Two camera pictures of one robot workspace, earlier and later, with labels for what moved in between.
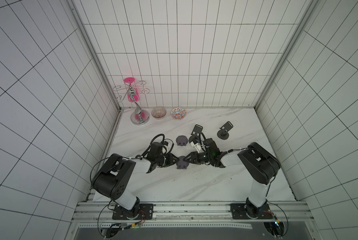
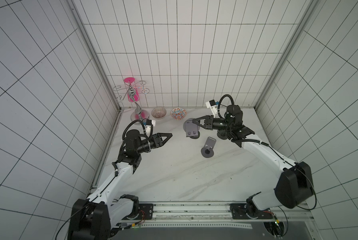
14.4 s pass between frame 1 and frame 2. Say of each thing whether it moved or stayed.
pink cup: stayed
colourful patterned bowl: stayed
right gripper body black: moved
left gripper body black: moved
